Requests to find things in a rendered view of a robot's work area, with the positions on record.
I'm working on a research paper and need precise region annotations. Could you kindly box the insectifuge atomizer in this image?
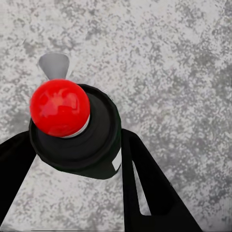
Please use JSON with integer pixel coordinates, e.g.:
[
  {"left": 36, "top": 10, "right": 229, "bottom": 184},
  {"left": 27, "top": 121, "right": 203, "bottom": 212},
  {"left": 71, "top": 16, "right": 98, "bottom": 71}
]
[{"left": 29, "top": 52, "right": 122, "bottom": 180}]

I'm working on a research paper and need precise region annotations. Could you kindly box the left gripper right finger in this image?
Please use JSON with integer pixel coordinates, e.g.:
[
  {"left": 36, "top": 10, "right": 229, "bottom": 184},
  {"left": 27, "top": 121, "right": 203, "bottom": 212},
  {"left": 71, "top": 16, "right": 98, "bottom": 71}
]
[{"left": 121, "top": 128, "right": 203, "bottom": 232}]

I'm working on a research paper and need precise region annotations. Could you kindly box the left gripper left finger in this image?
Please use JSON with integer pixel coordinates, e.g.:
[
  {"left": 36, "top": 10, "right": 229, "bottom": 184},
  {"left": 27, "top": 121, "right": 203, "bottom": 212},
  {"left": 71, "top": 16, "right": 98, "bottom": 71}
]
[{"left": 0, "top": 131, "right": 37, "bottom": 226}]

